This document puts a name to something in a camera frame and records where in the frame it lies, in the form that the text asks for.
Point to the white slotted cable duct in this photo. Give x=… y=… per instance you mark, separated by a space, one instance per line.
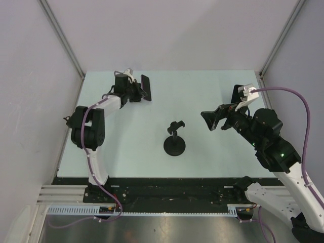
x=70 y=210

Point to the purple phone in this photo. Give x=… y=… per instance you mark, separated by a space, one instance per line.
x=145 y=83

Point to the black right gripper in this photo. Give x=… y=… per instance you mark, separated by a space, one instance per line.
x=212 y=118

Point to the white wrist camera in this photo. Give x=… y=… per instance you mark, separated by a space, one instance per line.
x=129 y=73
x=246 y=95

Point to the aluminium table rail right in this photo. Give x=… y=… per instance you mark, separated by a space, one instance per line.
x=267 y=127

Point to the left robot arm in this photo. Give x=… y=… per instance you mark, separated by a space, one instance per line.
x=87 y=124

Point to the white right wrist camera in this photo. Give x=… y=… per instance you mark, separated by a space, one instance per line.
x=246 y=95

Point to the black stand with ball joint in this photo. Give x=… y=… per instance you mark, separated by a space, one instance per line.
x=68 y=121

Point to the black phone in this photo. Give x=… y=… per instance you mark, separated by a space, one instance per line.
x=236 y=96

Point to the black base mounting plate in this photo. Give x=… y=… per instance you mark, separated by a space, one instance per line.
x=174 y=195

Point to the aluminium frame post right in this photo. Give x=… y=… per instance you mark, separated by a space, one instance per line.
x=282 y=36

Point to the aluminium frame post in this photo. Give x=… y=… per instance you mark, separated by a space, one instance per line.
x=53 y=21
x=282 y=36

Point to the aluminium frame post left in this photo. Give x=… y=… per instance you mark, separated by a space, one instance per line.
x=53 y=21

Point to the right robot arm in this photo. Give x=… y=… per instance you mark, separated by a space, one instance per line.
x=305 y=216

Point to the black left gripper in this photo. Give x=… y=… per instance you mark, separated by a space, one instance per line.
x=138 y=90

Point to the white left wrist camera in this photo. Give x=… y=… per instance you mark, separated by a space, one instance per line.
x=129 y=73

